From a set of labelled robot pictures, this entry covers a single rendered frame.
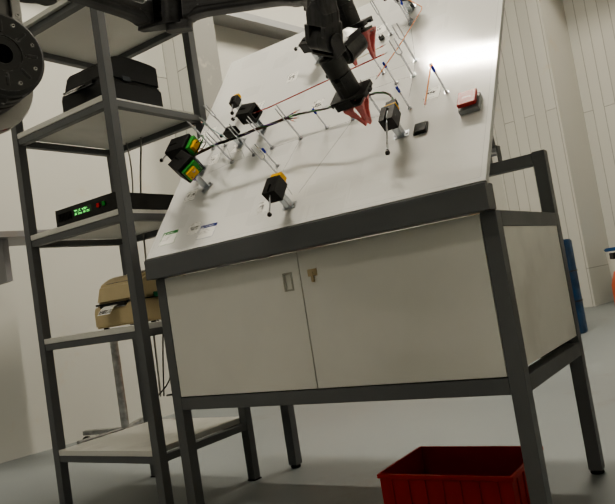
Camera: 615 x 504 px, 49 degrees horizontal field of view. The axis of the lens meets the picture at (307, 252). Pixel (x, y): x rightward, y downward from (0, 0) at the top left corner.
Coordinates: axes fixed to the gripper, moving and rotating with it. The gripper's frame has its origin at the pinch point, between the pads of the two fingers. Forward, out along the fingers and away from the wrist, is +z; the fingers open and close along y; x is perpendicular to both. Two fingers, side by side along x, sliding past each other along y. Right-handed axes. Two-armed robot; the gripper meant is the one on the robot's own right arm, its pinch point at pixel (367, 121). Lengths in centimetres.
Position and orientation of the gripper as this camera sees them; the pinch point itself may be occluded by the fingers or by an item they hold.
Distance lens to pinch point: 172.8
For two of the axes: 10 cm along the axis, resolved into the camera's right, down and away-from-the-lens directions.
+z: 5.1, 6.9, 5.2
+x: -2.9, 7.0, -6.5
